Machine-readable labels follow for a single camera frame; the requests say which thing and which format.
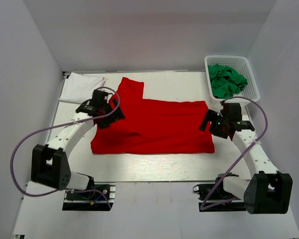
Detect white plastic basket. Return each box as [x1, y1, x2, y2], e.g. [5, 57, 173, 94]
[204, 55, 260, 109]

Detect folded white t shirt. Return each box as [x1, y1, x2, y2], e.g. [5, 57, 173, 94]
[59, 72, 106, 104]

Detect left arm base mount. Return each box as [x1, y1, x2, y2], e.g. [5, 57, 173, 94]
[62, 183, 116, 212]

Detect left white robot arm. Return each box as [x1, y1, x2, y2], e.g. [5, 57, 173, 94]
[31, 87, 125, 199]

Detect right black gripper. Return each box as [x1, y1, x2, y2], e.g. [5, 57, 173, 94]
[198, 109, 228, 139]

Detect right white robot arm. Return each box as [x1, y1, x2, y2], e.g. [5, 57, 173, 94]
[199, 101, 293, 214]

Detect red t shirt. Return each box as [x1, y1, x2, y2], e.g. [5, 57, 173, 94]
[90, 77, 215, 154]

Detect green t shirt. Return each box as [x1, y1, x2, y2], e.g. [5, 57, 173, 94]
[208, 64, 248, 99]

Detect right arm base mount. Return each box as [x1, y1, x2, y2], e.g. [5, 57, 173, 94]
[192, 183, 246, 212]

